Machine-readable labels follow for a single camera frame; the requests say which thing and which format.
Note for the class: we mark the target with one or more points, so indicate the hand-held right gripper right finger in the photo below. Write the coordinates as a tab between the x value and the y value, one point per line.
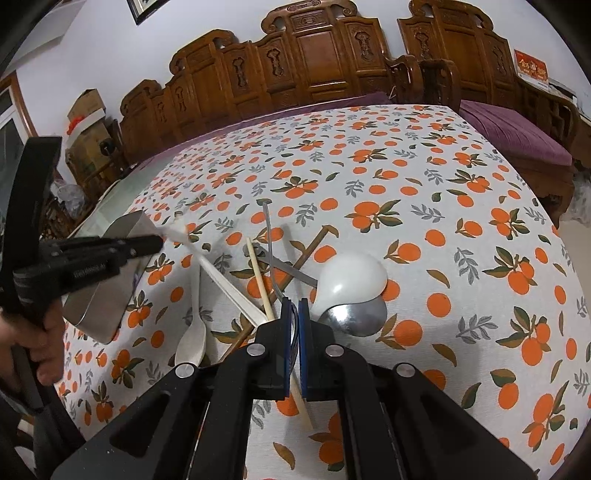
304	332

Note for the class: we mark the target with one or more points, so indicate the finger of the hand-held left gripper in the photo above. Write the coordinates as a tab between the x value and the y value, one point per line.
134	247

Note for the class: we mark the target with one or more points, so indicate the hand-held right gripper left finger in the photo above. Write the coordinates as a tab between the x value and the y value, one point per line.
286	332

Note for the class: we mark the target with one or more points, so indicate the light bamboo chopstick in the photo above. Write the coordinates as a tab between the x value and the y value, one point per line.
261	281

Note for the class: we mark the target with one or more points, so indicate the metal knife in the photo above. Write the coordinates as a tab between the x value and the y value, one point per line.
295	273

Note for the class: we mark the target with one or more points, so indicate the stainless steel tray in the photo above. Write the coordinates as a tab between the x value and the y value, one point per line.
101	304

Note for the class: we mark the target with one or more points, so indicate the large white ladle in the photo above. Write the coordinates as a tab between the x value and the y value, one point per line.
351	277

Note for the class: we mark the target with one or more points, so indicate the white plastic fork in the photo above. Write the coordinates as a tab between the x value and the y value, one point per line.
217	274

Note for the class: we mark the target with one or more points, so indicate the dark brown wooden chopstick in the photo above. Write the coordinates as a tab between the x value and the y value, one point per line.
314	242

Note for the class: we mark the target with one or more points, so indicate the metal fork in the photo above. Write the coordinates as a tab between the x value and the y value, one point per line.
268	240

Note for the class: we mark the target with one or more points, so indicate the white plastic spoon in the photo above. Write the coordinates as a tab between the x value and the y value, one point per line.
190	344

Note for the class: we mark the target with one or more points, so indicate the person's left hand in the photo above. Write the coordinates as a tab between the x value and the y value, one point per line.
48	346

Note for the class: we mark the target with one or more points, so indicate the clear plastic bag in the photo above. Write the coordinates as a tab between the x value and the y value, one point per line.
69	196

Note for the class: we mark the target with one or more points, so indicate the large metal spoon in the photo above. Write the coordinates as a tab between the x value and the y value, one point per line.
364	321

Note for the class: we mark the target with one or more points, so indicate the large cardboard box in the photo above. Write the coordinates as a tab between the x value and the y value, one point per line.
90	157

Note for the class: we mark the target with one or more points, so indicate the small cardboard box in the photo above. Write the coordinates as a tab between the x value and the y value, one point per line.
85	108

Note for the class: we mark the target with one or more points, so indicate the orange fruit print tablecloth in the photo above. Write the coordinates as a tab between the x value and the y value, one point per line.
415	184

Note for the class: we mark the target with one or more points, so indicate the person's dark clothing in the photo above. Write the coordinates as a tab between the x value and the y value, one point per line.
27	443

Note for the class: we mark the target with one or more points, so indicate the purple sofa cushion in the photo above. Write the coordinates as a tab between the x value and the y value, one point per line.
351	99

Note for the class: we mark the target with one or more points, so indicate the carved wooden sofa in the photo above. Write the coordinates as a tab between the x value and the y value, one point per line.
314	50

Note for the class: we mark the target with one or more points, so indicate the purple armchair cushion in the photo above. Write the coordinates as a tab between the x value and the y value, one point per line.
508	129

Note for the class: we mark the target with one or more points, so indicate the carved wooden armchair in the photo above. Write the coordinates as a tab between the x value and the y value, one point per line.
485	55

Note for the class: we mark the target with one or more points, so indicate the window frame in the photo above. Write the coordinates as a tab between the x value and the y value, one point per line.
9	138

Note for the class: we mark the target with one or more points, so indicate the framed wall picture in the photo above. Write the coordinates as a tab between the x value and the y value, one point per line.
138	9

